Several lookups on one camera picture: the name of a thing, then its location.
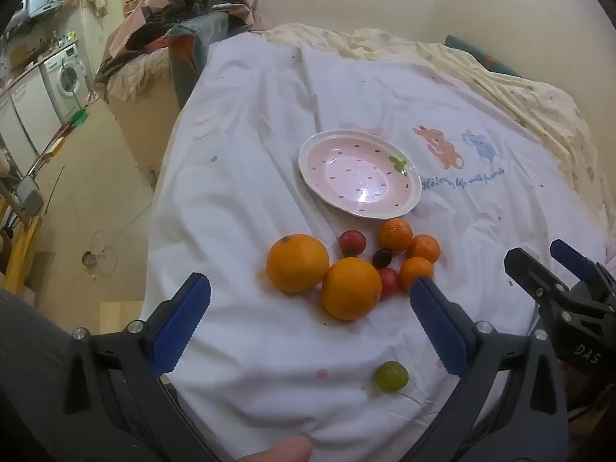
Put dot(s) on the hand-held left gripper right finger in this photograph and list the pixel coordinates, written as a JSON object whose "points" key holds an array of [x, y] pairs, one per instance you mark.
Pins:
{"points": [[438, 327]]}

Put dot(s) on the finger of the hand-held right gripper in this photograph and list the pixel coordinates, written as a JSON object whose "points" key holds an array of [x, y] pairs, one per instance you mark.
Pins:
{"points": [[529, 269], [572, 257]]}

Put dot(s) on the white printed bed sheet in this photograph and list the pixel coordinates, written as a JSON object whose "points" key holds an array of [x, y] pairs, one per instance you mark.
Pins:
{"points": [[250, 154]]}

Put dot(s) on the yellow wooden rail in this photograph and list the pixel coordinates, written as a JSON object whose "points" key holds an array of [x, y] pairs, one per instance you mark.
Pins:
{"points": [[24, 250]]}

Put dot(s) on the pile of clothes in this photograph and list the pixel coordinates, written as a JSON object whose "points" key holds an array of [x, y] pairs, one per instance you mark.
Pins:
{"points": [[187, 2]]}

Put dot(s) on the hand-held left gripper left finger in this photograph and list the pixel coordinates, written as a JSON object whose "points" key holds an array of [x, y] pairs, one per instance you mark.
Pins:
{"points": [[183, 327]]}

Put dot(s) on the green dustpan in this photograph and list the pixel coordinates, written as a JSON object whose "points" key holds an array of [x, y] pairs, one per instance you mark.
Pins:
{"points": [[81, 117]]}

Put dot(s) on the person's left hand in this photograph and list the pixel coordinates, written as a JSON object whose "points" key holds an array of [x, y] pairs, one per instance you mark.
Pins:
{"points": [[279, 450]]}

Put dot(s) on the red cherry tomato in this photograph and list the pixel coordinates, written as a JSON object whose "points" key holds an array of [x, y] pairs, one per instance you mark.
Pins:
{"points": [[353, 243], [390, 281]]}

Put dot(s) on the pink dotted ceramic plate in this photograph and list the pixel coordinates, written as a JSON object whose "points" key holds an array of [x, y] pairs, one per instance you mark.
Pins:
{"points": [[356, 178]]}

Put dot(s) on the cream patterned quilt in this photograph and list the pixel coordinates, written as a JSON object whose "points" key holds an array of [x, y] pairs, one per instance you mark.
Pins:
{"points": [[529, 91]]}

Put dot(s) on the teal cushion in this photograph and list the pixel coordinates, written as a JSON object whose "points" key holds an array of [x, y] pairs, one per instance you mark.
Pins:
{"points": [[190, 53]]}

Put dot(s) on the grey trouser leg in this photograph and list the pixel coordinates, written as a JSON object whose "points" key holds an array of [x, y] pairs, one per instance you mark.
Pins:
{"points": [[33, 327]]}

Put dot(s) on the white kitchen cabinets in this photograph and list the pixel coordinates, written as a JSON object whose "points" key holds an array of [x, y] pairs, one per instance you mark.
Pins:
{"points": [[21, 110]]}

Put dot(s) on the large orange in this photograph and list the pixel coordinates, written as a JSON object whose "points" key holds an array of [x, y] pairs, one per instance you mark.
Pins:
{"points": [[351, 288], [298, 263]]}

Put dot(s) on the small mandarin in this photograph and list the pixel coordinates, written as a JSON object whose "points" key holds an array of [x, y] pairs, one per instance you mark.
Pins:
{"points": [[426, 249], [395, 235], [415, 269]]}

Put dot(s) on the white washing machine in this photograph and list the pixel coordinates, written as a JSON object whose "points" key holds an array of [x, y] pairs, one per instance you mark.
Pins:
{"points": [[67, 77]]}

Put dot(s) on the floral cloth cover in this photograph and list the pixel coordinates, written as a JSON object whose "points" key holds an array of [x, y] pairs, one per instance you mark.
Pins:
{"points": [[134, 77]]}

